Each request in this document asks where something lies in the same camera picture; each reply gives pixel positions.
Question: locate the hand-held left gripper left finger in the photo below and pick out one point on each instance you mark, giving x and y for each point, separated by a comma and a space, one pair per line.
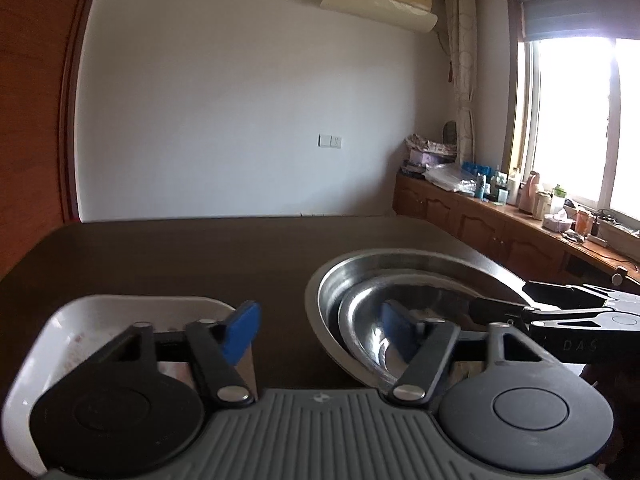
241, 332

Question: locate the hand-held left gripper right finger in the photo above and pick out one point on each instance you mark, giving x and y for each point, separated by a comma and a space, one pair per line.
400, 332

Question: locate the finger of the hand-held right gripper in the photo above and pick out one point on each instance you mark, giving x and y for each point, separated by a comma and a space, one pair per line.
500, 306
560, 292

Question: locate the small steel bowl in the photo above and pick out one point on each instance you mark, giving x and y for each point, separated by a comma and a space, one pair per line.
365, 330

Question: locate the large steel bowl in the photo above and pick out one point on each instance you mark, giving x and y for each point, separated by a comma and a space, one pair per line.
330, 280

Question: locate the white floral rectangular plate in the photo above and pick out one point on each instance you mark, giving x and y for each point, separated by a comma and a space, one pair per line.
65, 330

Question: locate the white power strip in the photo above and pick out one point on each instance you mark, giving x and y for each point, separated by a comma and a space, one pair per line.
597, 239

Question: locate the white tissue pack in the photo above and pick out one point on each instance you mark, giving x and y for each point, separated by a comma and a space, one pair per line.
556, 220

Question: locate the wooden sideboard cabinet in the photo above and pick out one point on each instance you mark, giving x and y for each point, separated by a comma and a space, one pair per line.
480, 225

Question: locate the green capped bottle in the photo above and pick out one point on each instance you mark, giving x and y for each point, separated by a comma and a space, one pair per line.
558, 200

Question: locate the pink jug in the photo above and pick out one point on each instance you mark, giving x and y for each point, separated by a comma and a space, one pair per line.
529, 192

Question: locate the white bottle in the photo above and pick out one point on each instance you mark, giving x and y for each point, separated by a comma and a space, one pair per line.
513, 189

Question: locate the clear plastic bag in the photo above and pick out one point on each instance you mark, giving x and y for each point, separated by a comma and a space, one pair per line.
450, 177

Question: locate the row of blue boxes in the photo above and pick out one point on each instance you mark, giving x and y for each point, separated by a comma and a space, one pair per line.
475, 167

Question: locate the wooden framed window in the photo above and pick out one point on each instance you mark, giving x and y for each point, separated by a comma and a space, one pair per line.
575, 120

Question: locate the beige patterned curtain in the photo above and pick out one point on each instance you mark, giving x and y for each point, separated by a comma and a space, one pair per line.
462, 70

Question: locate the grey roller blind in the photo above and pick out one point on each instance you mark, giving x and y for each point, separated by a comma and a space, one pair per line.
580, 12

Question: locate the brown wooden wardrobe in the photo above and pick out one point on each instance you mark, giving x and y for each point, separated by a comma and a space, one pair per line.
35, 110

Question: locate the white wall switch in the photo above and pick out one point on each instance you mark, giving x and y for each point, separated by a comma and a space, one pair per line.
330, 141

